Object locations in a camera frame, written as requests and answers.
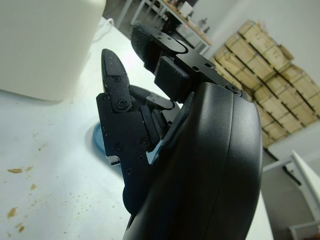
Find white slanted table leg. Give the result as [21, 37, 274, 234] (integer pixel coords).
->
[262, 148, 320, 240]

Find cluttered wooden workbench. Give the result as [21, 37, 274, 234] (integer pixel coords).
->
[117, 0, 213, 56]

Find cream white two-slot toaster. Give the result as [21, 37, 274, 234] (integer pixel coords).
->
[0, 0, 108, 102]

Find blue plastic tray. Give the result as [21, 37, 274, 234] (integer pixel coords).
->
[91, 122, 107, 155]

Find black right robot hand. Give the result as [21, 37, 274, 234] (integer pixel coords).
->
[96, 22, 264, 240]

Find bread crumb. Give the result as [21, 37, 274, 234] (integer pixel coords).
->
[6, 206, 18, 219]

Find white toaster power cord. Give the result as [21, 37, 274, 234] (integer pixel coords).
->
[92, 18, 115, 43]

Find stacked wooden crates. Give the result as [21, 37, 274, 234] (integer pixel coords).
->
[209, 20, 320, 148]

